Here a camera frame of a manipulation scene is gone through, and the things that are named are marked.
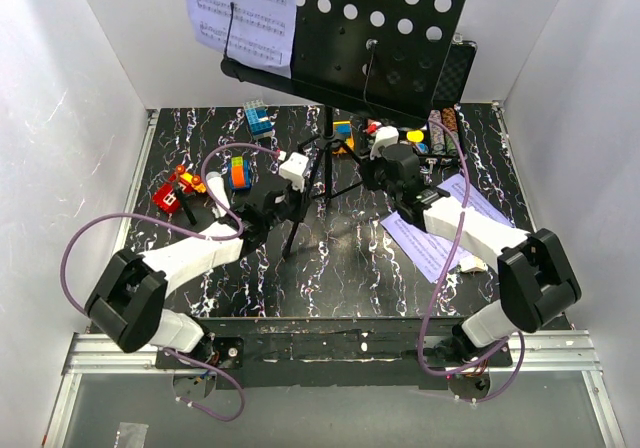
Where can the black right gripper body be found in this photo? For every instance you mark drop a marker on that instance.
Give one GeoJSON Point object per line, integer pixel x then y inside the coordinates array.
{"type": "Point", "coordinates": [373, 175]}

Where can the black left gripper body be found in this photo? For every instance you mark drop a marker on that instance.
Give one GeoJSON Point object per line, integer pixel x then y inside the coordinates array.
{"type": "Point", "coordinates": [293, 208]}

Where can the sheet music page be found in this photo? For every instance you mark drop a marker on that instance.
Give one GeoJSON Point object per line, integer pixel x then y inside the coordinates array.
{"type": "Point", "coordinates": [428, 252]}
{"type": "Point", "coordinates": [256, 33]}

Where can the black tripod music stand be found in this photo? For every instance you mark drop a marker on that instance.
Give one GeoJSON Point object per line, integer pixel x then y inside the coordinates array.
{"type": "Point", "coordinates": [378, 59]}

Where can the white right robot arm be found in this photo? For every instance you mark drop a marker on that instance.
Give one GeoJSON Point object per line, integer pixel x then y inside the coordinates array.
{"type": "Point", "coordinates": [536, 280]}

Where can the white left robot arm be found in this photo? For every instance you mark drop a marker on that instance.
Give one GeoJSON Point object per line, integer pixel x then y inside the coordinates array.
{"type": "Point", "coordinates": [127, 303]}

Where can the yellow dealer chip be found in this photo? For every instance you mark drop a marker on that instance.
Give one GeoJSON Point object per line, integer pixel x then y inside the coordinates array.
{"type": "Point", "coordinates": [415, 136]}

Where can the orange blue toy car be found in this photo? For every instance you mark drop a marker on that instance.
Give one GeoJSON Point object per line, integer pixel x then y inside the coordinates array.
{"type": "Point", "coordinates": [239, 174]}

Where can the black poker chip case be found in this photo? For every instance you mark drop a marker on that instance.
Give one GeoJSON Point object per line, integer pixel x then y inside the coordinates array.
{"type": "Point", "coordinates": [445, 123]}

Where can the blue white brick stack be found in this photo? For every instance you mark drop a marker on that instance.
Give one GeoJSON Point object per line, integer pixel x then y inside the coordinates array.
{"type": "Point", "coordinates": [257, 117]}

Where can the red toy brick house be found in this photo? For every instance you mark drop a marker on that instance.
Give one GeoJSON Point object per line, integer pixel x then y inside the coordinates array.
{"type": "Point", "coordinates": [192, 183]}

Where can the small white paper scrap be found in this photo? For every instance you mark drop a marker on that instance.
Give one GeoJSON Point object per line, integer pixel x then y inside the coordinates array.
{"type": "Point", "coordinates": [472, 264]}

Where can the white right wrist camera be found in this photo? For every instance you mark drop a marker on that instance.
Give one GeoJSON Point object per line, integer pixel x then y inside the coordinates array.
{"type": "Point", "coordinates": [384, 137]}

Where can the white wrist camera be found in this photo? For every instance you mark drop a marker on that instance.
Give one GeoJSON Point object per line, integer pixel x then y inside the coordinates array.
{"type": "Point", "coordinates": [384, 137]}
{"type": "Point", "coordinates": [294, 169]}

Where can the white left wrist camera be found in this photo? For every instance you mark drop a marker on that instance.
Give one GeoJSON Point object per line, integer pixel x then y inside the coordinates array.
{"type": "Point", "coordinates": [294, 169]}

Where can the yellow blue brick frame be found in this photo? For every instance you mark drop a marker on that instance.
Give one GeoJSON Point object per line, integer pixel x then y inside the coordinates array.
{"type": "Point", "coordinates": [343, 131]}

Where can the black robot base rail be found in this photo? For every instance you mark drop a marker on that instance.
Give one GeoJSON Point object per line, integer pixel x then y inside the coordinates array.
{"type": "Point", "coordinates": [315, 352]}

